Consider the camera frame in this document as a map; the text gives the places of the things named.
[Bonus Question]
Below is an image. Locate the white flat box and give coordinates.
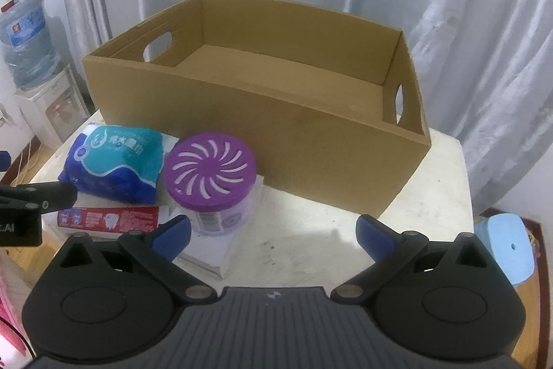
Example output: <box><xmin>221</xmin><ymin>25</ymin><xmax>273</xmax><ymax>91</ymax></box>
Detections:
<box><xmin>44</xmin><ymin>132</ymin><xmax>263</xmax><ymax>278</ymax></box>

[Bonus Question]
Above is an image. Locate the brown cardboard box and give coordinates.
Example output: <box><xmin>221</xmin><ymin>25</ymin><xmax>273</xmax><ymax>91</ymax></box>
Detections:
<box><xmin>83</xmin><ymin>0</ymin><xmax>431</xmax><ymax>216</ymax></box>

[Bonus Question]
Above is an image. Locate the light blue plastic stool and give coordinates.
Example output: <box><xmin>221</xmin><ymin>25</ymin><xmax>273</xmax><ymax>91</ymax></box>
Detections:
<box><xmin>474</xmin><ymin>213</ymin><xmax>535</xmax><ymax>286</ymax></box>

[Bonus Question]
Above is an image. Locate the red toothpaste tube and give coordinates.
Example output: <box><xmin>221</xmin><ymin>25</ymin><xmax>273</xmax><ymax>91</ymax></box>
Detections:
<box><xmin>55</xmin><ymin>206</ymin><xmax>169</xmax><ymax>234</ymax></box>

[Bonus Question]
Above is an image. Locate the purple lid air freshener jar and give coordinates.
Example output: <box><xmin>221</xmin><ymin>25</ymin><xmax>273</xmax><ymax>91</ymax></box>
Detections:
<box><xmin>162</xmin><ymin>133</ymin><xmax>257</xmax><ymax>236</ymax></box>

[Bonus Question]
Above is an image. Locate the blue wet wipes pack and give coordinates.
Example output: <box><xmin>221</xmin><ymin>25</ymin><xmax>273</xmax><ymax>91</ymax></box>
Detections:
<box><xmin>58</xmin><ymin>124</ymin><xmax>164</xmax><ymax>205</ymax></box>

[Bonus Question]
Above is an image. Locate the blue water jug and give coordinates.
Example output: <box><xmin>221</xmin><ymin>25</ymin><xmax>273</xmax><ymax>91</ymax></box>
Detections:
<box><xmin>1</xmin><ymin>0</ymin><xmax>60</xmax><ymax>91</ymax></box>

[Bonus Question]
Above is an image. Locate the white water dispenser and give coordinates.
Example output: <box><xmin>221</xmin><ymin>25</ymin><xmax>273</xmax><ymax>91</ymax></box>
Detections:
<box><xmin>15</xmin><ymin>65</ymin><xmax>90</xmax><ymax>150</ymax></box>

